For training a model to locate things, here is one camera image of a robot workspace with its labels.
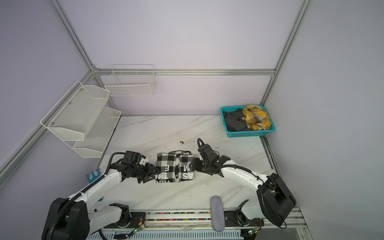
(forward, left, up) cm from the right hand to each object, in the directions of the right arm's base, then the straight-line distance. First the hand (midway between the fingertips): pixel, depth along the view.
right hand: (191, 166), depth 83 cm
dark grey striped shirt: (+36, -29, -1) cm, 47 cm away
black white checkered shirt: (+1, +10, -3) cm, 10 cm away
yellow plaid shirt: (+37, -45, +2) cm, 58 cm away
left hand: (-4, +19, -2) cm, 19 cm away
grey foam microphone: (-22, -14, -7) cm, 27 cm away
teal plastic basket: (+27, -38, -4) cm, 47 cm away
